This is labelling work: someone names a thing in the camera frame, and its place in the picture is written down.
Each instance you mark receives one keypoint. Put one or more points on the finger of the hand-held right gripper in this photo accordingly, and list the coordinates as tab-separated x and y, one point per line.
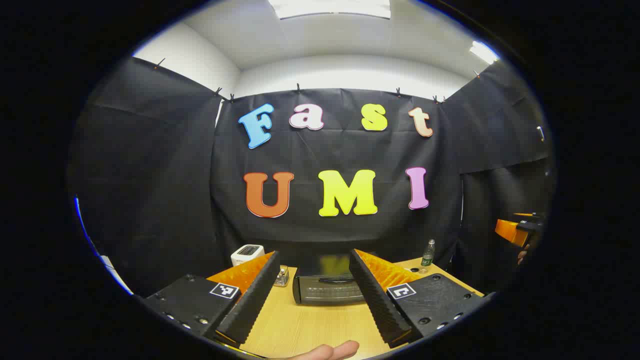
511	231

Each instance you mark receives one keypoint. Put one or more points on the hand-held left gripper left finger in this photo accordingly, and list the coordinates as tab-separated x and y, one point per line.
252	297

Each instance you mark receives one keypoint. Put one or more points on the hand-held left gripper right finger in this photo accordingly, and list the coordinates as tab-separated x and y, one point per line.
376	295

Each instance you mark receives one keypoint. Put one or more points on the black electric oven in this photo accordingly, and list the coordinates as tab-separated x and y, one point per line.
325	292

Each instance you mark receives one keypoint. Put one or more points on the small glass jar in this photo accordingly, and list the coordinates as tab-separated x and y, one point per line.
282	277

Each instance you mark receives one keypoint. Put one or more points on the white toaster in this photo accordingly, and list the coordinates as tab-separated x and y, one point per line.
247	255

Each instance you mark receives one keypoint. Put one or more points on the clear plastic water bottle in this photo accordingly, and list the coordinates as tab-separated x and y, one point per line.
427	256

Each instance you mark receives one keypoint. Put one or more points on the black backdrop cloth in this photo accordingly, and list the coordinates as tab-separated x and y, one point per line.
150	175

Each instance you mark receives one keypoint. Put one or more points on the small ceiling light panel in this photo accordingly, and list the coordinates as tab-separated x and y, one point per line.
484	52

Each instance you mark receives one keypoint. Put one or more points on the large ceiling light panel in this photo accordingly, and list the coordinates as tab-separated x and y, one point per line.
330	7

